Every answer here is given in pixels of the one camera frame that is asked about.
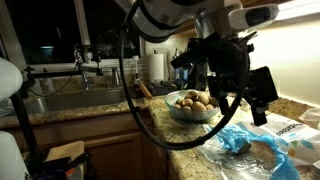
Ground black orange tool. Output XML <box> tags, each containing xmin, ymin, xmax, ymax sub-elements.
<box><xmin>28</xmin><ymin>151</ymin><xmax>98</xmax><ymax>180</ymax></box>

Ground cardboard box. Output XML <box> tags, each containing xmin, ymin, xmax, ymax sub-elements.
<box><xmin>44</xmin><ymin>140</ymin><xmax>86</xmax><ymax>180</ymax></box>

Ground blue clear plastic potato bag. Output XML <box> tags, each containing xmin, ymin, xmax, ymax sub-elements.
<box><xmin>199</xmin><ymin>112</ymin><xmax>320</xmax><ymax>180</ymax></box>

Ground white dish brush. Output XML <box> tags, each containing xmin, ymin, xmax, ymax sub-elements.
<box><xmin>132</xmin><ymin>54</ymin><xmax>141</xmax><ymax>81</ymax></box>

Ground wooden rolling pin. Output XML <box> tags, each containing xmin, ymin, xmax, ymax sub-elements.
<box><xmin>134</xmin><ymin>78</ymin><xmax>154</xmax><ymax>101</ymax></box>

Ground under-cabinet strip light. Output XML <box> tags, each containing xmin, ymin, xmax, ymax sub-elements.
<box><xmin>275</xmin><ymin>0</ymin><xmax>320</xmax><ymax>22</ymax></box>

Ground glass bowl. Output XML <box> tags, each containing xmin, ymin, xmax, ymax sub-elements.
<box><xmin>164</xmin><ymin>89</ymin><xmax>224</xmax><ymax>122</ymax></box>

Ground steel kitchen sink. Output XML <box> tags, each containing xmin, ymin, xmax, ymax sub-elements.
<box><xmin>23</xmin><ymin>87</ymin><xmax>130</xmax><ymax>115</ymax></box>

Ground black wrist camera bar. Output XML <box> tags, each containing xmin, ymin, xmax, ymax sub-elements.
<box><xmin>170</xmin><ymin>39</ymin><xmax>218</xmax><ymax>70</ymax></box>

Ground steel soap dispenser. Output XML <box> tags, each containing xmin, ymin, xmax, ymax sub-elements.
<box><xmin>110</xmin><ymin>66</ymin><xmax>121</xmax><ymax>87</ymax></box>

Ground black dish mat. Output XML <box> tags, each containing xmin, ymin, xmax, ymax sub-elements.
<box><xmin>127</xmin><ymin>83</ymin><xmax>178</xmax><ymax>100</ymax></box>

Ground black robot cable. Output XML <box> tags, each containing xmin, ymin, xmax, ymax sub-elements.
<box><xmin>118</xmin><ymin>0</ymin><xmax>252</xmax><ymax>151</ymax></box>

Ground wooden base cabinet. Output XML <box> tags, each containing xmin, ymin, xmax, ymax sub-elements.
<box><xmin>0</xmin><ymin>109</ymin><xmax>181</xmax><ymax>180</ymax></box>

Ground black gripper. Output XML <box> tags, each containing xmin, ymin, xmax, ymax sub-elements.
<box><xmin>189</xmin><ymin>31</ymin><xmax>280</xmax><ymax>127</ymax></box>

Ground dark window with white frame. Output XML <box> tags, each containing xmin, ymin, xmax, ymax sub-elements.
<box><xmin>0</xmin><ymin>0</ymin><xmax>147</xmax><ymax>72</ymax></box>

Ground silver faucet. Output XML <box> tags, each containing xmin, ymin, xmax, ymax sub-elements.
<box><xmin>73</xmin><ymin>49</ymin><xmax>92</xmax><ymax>92</ymax></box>

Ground white plastic bag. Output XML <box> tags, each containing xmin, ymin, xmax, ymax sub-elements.
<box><xmin>298</xmin><ymin>107</ymin><xmax>320</xmax><ymax>130</ymax></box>

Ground black stand pole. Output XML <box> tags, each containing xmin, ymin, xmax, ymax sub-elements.
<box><xmin>9</xmin><ymin>93</ymin><xmax>44</xmax><ymax>164</ymax></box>

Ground white paper towel roll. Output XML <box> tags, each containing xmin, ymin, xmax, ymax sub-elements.
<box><xmin>147</xmin><ymin>53</ymin><xmax>166</xmax><ymax>84</ymax></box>

